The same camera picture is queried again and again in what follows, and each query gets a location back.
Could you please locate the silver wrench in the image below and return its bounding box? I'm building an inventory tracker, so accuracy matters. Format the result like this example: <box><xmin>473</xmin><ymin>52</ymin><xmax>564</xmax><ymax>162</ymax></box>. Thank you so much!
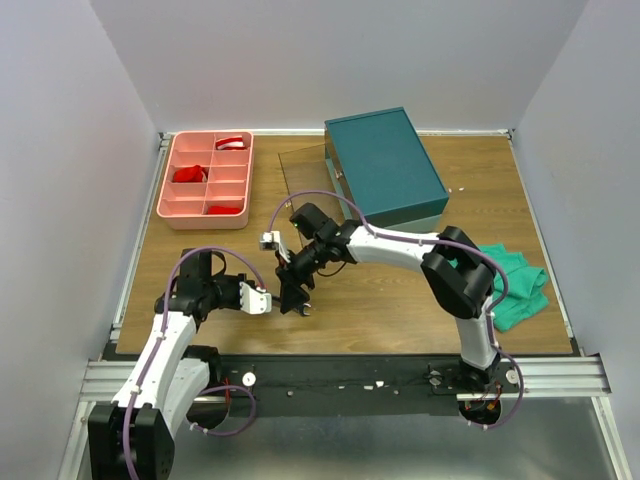
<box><xmin>271</xmin><ymin>295</ymin><xmax>311</xmax><ymax>317</ymax></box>

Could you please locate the clear drawer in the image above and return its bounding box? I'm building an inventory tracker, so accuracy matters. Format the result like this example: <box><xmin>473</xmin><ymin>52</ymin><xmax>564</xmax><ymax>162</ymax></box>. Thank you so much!
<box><xmin>278</xmin><ymin>144</ymin><xmax>354</xmax><ymax>224</ymax></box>

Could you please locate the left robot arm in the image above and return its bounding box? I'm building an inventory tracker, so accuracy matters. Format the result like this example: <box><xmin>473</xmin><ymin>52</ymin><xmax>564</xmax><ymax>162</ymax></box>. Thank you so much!
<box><xmin>87</xmin><ymin>246</ymin><xmax>271</xmax><ymax>479</ymax></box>

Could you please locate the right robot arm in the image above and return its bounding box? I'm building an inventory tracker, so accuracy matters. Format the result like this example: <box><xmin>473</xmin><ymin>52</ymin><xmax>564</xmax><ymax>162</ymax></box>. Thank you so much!
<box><xmin>261</xmin><ymin>202</ymin><xmax>499</xmax><ymax>392</ymax></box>

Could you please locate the red item front compartment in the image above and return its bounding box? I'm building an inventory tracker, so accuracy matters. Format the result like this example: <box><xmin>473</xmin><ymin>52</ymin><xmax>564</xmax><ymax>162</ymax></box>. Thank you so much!
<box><xmin>206</xmin><ymin>205</ymin><xmax>243</xmax><ymax>216</ymax></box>

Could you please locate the teal drawer cabinet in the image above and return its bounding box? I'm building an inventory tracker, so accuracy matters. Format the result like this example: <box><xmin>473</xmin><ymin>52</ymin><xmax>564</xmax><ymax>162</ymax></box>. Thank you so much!
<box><xmin>324</xmin><ymin>107</ymin><xmax>449</xmax><ymax>233</ymax></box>

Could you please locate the pink compartment tray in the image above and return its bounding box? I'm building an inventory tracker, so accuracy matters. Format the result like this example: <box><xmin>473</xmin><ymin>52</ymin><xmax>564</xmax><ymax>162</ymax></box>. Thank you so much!
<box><xmin>156</xmin><ymin>130</ymin><xmax>254</xmax><ymax>230</ymax></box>

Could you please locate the red item in tray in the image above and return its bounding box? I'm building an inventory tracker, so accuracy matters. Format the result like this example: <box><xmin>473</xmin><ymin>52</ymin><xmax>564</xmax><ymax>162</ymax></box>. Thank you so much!
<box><xmin>172</xmin><ymin>165</ymin><xmax>207</xmax><ymax>183</ymax></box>

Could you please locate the red white item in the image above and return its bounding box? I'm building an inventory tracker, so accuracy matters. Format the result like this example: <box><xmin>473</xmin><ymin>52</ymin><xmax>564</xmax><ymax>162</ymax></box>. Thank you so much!
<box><xmin>214</xmin><ymin>135</ymin><xmax>247</xmax><ymax>151</ymax></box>

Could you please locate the green cloth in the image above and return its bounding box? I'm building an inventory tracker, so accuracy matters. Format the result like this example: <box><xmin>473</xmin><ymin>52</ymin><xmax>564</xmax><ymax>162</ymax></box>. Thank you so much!
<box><xmin>480</xmin><ymin>244</ymin><xmax>549</xmax><ymax>333</ymax></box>

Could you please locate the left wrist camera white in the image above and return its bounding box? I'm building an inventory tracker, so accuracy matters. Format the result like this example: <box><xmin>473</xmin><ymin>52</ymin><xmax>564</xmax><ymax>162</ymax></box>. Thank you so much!
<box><xmin>239</xmin><ymin>282</ymin><xmax>272</xmax><ymax>315</ymax></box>

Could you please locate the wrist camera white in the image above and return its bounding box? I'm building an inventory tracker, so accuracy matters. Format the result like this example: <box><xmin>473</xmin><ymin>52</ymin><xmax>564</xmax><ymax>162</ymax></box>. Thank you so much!
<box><xmin>239</xmin><ymin>282</ymin><xmax>272</xmax><ymax>315</ymax></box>
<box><xmin>259</xmin><ymin>231</ymin><xmax>291</xmax><ymax>264</ymax></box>

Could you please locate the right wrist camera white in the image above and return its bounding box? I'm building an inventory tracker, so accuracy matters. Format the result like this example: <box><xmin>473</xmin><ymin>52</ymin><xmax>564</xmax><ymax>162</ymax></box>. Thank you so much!
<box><xmin>259</xmin><ymin>231</ymin><xmax>291</xmax><ymax>264</ymax></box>

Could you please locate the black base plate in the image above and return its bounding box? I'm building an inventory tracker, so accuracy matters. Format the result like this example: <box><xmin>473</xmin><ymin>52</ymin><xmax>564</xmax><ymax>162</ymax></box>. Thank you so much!
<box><xmin>195</xmin><ymin>354</ymin><xmax>518</xmax><ymax>417</ymax></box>

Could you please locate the aluminium rail frame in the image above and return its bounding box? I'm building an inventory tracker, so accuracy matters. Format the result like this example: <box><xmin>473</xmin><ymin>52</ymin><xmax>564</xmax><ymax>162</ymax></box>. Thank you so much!
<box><xmin>69</xmin><ymin>131</ymin><xmax>631</xmax><ymax>479</ymax></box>

